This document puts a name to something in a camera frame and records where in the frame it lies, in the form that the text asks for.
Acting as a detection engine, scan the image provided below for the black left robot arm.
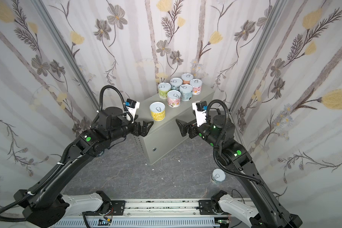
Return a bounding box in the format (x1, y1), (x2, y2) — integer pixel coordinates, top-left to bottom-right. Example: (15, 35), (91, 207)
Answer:
(15, 107), (154, 228)

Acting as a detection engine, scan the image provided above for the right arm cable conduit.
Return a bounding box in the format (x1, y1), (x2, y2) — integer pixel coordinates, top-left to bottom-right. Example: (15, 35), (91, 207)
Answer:
(206, 99), (264, 185)

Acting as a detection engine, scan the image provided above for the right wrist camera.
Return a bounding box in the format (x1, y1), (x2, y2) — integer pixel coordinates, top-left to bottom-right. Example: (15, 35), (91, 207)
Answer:
(192, 101), (208, 127)

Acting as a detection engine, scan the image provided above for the pink fruit labelled can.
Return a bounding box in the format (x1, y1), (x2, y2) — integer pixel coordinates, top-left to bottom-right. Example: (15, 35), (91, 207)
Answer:
(190, 79), (203, 96)

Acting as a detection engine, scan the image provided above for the pink labelled white-lid can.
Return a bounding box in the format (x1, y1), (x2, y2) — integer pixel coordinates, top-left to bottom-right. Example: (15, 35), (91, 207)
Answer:
(167, 90), (181, 108)

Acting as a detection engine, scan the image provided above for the yellow labelled can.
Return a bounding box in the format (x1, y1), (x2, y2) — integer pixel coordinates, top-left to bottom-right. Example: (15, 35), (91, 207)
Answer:
(150, 102), (166, 122)

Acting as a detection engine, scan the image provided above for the white slotted cable duct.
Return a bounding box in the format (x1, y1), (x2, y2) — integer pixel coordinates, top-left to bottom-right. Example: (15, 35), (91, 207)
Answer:
(52, 218), (220, 228)

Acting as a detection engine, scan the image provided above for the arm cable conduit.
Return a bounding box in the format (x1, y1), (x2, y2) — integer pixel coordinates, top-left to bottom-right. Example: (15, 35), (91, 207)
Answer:
(98, 85), (126, 115)
(206, 99), (264, 185)

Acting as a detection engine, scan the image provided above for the green labelled can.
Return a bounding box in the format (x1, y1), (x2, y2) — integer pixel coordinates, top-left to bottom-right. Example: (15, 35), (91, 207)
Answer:
(158, 83), (171, 99)

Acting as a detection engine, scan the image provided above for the light blue can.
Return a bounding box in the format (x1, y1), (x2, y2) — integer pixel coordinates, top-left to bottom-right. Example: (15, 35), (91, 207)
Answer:
(179, 84), (193, 101)

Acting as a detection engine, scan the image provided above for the teal labelled white-lid can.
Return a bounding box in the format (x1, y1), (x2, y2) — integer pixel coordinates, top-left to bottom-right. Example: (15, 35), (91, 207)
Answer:
(170, 78), (183, 91)

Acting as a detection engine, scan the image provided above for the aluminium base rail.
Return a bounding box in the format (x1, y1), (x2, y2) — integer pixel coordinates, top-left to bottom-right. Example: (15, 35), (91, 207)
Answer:
(54, 195), (258, 228)

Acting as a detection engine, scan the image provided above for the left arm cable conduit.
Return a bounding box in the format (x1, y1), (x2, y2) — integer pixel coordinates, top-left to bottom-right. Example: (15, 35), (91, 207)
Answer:
(98, 85), (126, 115)

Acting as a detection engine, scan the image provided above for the orange labelled can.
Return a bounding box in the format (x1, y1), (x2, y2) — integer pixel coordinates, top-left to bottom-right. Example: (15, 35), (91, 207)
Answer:
(181, 73), (194, 85)

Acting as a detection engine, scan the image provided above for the grey metal cabinet box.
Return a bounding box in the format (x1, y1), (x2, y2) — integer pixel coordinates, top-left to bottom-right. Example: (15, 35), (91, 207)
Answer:
(132, 86), (214, 165)

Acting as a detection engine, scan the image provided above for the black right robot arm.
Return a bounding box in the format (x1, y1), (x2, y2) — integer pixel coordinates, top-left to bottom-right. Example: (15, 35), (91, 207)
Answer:
(176, 115), (303, 228)

